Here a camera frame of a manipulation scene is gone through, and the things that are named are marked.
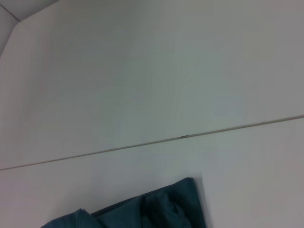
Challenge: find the teal FREE print t-shirt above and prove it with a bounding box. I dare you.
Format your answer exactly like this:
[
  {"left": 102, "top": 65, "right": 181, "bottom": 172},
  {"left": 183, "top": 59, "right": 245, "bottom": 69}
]
[{"left": 39, "top": 177, "right": 207, "bottom": 228}]

